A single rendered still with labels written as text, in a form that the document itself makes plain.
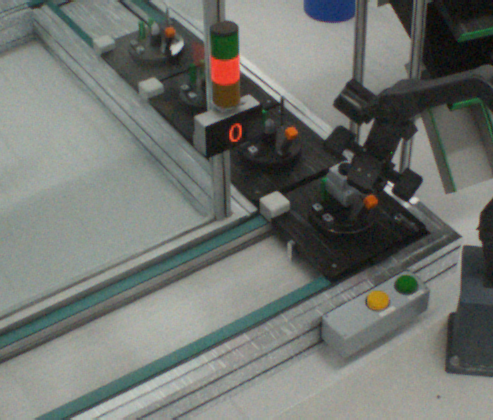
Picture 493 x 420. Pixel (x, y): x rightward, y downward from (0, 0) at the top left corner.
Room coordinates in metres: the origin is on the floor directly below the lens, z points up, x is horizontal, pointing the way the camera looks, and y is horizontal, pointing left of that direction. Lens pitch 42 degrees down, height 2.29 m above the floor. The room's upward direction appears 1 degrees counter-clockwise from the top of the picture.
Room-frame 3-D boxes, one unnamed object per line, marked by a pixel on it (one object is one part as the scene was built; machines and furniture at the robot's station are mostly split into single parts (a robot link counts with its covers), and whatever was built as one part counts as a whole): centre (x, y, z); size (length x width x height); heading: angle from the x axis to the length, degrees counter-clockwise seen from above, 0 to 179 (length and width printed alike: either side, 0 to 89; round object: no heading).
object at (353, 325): (1.21, -0.24, 0.93); 0.21 x 0.07 x 0.06; 123
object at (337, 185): (1.45, -0.19, 1.06); 0.08 x 0.04 x 0.07; 34
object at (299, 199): (1.44, -0.20, 0.96); 0.24 x 0.24 x 0.02; 33
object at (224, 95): (1.43, 0.03, 1.28); 0.05 x 0.05 x 0.05
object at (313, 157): (1.65, -0.06, 1.01); 0.24 x 0.24 x 0.13; 33
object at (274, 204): (1.47, -0.06, 0.97); 0.05 x 0.05 x 0.04; 33
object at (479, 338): (1.17, -0.46, 0.96); 0.15 x 0.15 x 0.20; 79
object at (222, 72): (1.43, 0.03, 1.33); 0.05 x 0.05 x 0.05
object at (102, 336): (1.30, 0.07, 0.91); 0.84 x 0.28 x 0.10; 123
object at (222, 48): (1.43, 0.03, 1.38); 0.05 x 0.05 x 0.05
